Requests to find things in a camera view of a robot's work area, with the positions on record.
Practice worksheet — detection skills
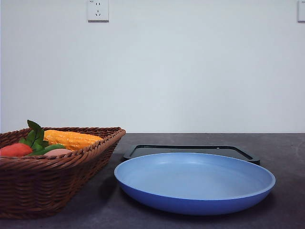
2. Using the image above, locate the blue plate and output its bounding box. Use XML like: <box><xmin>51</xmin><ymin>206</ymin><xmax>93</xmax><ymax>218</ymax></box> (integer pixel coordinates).
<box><xmin>114</xmin><ymin>153</ymin><xmax>276</xmax><ymax>216</ymax></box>

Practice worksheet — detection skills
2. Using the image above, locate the brown egg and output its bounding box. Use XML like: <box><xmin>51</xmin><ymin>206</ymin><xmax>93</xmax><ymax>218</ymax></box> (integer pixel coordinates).
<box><xmin>44</xmin><ymin>149</ymin><xmax>73</xmax><ymax>157</ymax></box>

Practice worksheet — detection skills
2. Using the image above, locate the brown wicker basket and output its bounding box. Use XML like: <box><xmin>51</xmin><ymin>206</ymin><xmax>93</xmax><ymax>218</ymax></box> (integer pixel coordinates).
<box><xmin>0</xmin><ymin>127</ymin><xmax>126</xmax><ymax>219</ymax></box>

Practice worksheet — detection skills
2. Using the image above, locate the black tray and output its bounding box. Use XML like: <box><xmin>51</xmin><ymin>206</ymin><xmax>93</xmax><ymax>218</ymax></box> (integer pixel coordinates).
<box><xmin>123</xmin><ymin>145</ymin><xmax>260</xmax><ymax>165</ymax></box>

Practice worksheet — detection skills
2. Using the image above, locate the yellow corn cob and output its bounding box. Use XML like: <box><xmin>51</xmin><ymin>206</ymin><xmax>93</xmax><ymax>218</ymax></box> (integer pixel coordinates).
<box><xmin>43</xmin><ymin>130</ymin><xmax>103</xmax><ymax>151</ymax></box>

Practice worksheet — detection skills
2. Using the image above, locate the green pepper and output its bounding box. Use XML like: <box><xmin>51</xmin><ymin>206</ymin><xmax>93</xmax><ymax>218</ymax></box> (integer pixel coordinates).
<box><xmin>31</xmin><ymin>144</ymin><xmax>65</xmax><ymax>156</ymax></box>

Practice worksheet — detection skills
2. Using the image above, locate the red tomato with leaves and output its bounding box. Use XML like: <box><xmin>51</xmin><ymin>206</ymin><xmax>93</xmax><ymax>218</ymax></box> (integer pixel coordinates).
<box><xmin>0</xmin><ymin>120</ymin><xmax>49</xmax><ymax>157</ymax></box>

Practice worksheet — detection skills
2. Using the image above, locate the white wall socket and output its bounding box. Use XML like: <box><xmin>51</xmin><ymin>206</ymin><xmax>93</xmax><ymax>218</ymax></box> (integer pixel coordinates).
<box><xmin>87</xmin><ymin>0</ymin><xmax>110</xmax><ymax>23</ymax></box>

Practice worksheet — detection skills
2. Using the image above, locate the white wall switch plate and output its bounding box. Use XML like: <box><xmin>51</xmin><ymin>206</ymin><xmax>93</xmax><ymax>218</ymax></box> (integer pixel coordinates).
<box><xmin>297</xmin><ymin>0</ymin><xmax>305</xmax><ymax>23</ymax></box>

